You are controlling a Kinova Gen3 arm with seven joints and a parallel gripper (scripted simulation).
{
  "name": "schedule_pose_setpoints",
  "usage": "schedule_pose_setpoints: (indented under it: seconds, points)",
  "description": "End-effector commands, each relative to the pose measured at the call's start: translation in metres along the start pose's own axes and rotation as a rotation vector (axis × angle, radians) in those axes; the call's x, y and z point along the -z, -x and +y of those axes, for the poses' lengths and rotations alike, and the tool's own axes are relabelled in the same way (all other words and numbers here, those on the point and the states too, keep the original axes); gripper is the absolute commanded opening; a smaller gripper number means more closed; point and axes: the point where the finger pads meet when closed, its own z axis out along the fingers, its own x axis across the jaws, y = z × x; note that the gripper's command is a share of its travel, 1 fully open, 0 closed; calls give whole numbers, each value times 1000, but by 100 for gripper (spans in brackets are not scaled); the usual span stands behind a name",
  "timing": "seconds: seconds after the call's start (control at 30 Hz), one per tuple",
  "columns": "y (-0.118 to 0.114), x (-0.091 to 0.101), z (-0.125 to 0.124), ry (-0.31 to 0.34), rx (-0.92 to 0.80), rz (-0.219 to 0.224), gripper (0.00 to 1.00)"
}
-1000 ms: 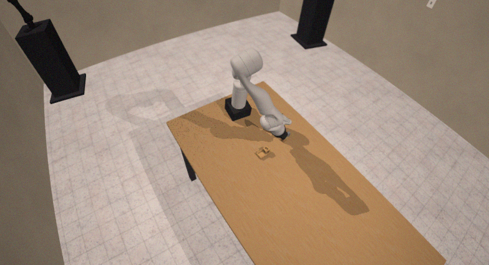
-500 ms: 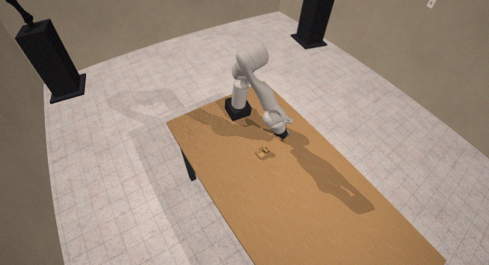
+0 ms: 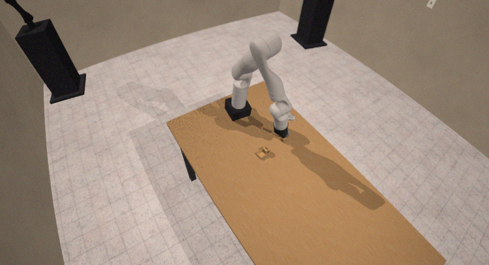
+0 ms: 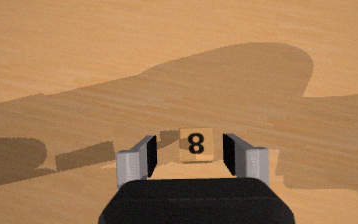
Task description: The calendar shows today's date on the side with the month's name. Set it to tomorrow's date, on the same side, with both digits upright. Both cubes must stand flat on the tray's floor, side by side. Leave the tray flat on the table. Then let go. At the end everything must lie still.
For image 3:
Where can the light wooden tray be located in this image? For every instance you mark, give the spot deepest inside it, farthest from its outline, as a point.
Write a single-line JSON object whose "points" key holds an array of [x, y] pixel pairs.
{"points": [[261, 154]]}

